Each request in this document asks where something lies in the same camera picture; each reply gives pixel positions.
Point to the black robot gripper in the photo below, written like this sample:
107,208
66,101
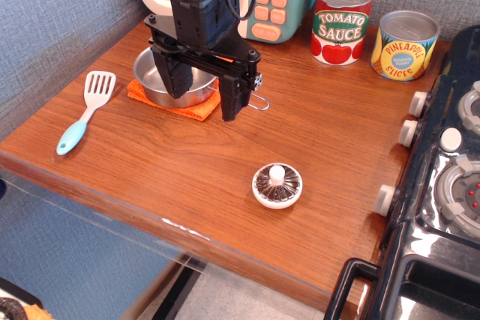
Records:
205,27

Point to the small steel pot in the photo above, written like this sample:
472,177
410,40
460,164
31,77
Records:
181,79

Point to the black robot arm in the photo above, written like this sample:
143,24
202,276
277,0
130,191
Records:
204,34

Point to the orange folded napkin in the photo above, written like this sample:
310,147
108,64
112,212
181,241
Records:
198,112

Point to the white pot lid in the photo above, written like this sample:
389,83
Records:
277,186

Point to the tomato sauce can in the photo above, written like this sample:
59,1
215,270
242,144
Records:
339,30

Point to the pineapple slices can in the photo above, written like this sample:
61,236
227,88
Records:
404,45

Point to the white stove knob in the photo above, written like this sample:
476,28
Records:
384,199
407,132
417,103

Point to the white round stove button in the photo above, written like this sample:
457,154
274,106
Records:
450,139

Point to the grey stove burner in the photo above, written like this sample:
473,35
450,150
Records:
465,109
457,193

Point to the black toy stove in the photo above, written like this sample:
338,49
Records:
429,267

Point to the white spatula teal handle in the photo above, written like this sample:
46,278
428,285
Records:
98,89

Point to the black oven door handle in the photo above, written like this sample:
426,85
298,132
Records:
352,269

